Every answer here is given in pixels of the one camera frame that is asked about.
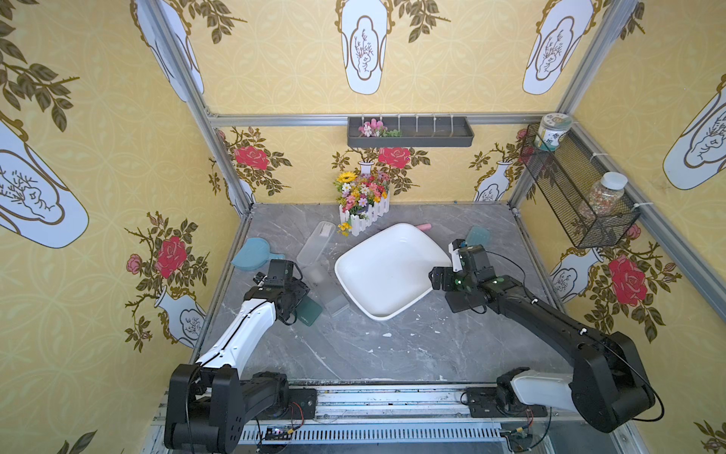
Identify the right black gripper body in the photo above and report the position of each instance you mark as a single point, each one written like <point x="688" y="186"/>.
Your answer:
<point x="445" y="278"/>

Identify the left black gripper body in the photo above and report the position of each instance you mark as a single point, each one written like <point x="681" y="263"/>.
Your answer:
<point x="296" y="298"/>

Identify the dark green pencil case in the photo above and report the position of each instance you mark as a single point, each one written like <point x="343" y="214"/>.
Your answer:
<point x="308" y="311"/>

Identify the teal translucent pencil case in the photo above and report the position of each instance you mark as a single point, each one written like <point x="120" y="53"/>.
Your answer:
<point x="478" y="236"/>

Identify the black pencil case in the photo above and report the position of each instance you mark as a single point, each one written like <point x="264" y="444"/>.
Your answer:
<point x="461" y="301"/>

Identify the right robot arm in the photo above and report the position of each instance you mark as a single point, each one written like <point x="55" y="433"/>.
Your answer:
<point x="609" y="385"/>

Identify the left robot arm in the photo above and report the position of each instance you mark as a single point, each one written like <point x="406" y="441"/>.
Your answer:
<point x="209" y="403"/>

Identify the clear plastic pencil case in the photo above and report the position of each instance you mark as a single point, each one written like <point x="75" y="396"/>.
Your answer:
<point x="316" y="244"/>

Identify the white storage box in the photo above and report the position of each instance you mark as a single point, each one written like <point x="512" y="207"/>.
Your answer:
<point x="388" y="273"/>

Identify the flower pot with white fence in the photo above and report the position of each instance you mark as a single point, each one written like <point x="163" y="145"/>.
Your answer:
<point x="362" y="200"/>

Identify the left circuit board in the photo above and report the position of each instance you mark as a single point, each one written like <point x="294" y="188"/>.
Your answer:
<point x="278" y="434"/>

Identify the circuit board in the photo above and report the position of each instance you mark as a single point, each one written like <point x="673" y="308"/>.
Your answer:
<point x="517" y="441"/>
<point x="278" y="434"/>

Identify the clear jar white lid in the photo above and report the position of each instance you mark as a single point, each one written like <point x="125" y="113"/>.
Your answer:
<point x="604" y="195"/>

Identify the jar with patterned label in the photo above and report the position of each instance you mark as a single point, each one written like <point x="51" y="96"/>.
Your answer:
<point x="552" y="129"/>

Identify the right circuit board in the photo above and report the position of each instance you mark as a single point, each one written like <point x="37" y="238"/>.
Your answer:
<point x="517" y="441"/>

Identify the pink flowers on shelf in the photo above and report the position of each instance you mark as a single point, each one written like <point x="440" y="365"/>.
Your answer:
<point x="377" y="128"/>

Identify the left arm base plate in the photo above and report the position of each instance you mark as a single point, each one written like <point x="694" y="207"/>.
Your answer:
<point x="299" y="404"/>

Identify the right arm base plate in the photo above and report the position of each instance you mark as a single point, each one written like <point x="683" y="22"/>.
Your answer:
<point x="491" y="402"/>

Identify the black wire basket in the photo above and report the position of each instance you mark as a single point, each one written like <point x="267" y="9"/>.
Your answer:
<point x="566" y="177"/>

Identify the grey wall shelf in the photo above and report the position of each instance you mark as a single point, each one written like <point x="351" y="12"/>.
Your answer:
<point x="418" y="131"/>

